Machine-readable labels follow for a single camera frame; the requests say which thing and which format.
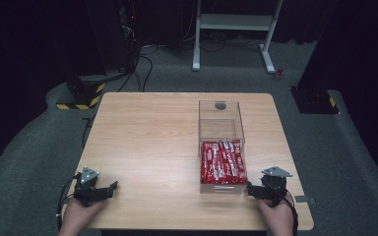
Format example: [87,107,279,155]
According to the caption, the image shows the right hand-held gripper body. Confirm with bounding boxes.
[257,165,294,208]

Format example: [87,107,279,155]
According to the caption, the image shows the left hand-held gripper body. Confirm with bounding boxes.
[73,165,110,207]

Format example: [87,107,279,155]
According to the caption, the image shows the clear acrylic drawer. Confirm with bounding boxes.
[198,139,248,196]

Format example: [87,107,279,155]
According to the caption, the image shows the person's left hand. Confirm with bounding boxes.
[58,198,108,236]

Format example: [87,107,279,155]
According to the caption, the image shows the person's right hand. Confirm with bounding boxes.
[256,197,295,236]

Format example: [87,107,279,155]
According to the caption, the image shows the grey tape strip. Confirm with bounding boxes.
[294,195,317,205]

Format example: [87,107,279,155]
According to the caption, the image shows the pile of red stick packets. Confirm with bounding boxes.
[200,139,248,186]

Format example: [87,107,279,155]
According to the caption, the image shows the clear acrylic drawer case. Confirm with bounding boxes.
[198,99,246,146]

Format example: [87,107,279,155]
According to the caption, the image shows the black stand base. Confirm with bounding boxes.
[289,86,340,115]

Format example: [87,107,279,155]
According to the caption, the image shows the black stand with striped base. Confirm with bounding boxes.
[55,62,107,111]

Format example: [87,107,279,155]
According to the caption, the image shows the small red floor object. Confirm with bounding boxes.
[273,67,285,82]

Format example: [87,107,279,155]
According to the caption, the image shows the dark equipment rack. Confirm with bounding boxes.
[116,0,143,72]

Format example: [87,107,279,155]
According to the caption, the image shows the white metal stand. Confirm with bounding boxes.
[192,0,284,75]

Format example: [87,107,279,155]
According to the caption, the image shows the left hand-held gripper cable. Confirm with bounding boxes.
[55,173,82,232]

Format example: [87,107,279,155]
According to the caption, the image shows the hand-held gripper cable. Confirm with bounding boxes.
[283,195,300,236]
[55,173,82,232]

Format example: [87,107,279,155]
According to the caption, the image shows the right hand-held gripper cable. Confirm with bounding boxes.
[283,195,300,236]

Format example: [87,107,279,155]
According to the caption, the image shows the black cable beside table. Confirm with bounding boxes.
[81,113,96,149]

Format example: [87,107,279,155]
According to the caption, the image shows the black floor cable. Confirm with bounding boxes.
[117,53,155,93]

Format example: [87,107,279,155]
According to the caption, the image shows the cables under white stand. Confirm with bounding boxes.
[199,30,264,53]

